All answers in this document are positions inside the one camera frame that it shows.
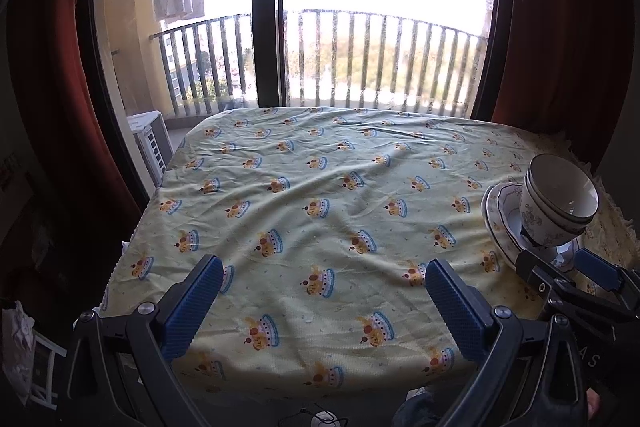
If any white air conditioner unit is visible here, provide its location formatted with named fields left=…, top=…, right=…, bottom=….
left=126, top=111, right=175, bottom=188

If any white ribbed flower plate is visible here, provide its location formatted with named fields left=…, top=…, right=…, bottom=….
left=481, top=184, right=581, bottom=268

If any dark window frame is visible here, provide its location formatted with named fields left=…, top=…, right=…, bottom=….
left=75, top=0, right=516, bottom=202

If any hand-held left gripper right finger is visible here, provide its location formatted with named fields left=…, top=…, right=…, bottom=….
left=425, top=258, right=596, bottom=427

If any red curtain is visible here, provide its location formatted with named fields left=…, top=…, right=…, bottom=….
left=492, top=0, right=621, bottom=168
left=5, top=0, right=146, bottom=258

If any person's leg in jeans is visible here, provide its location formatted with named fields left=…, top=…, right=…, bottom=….
left=392, top=387, right=468, bottom=427

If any person's right hand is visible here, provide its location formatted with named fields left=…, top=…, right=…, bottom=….
left=586, top=388, right=602, bottom=423

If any balcony railing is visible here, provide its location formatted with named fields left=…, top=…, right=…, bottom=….
left=150, top=9, right=488, bottom=118

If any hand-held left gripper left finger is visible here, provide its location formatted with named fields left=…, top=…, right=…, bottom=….
left=57, top=254, right=224, bottom=427

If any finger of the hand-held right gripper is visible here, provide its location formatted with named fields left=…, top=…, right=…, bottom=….
left=574, top=248, right=633, bottom=293
left=515, top=249, right=576, bottom=308

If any yellow printed tablecloth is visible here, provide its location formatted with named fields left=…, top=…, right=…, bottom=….
left=100, top=106, right=640, bottom=395

